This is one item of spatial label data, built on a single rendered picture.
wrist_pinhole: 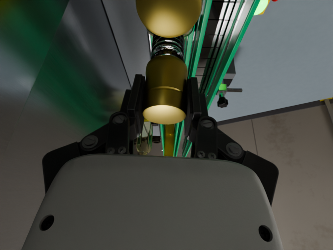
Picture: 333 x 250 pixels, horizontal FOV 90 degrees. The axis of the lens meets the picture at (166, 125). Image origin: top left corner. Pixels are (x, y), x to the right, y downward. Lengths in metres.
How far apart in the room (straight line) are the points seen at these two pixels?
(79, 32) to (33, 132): 0.18
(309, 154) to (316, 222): 0.77
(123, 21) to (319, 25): 0.58
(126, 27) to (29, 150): 0.35
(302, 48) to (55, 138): 0.78
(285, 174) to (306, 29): 2.18
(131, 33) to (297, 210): 2.58
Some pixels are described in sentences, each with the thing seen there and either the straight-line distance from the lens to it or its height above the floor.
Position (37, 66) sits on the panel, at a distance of 0.20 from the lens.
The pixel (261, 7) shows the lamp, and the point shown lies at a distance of 0.50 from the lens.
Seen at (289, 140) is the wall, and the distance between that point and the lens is 2.81.
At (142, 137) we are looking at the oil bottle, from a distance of 0.70.
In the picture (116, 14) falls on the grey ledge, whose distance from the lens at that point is 0.46.
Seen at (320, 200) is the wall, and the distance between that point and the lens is 2.72.
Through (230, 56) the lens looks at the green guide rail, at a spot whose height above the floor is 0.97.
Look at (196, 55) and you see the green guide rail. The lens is 0.40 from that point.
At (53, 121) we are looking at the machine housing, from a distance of 0.27.
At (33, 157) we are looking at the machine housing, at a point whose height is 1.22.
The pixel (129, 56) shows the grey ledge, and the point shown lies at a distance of 0.54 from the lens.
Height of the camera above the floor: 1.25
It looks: 23 degrees down
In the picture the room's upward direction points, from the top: 177 degrees counter-clockwise
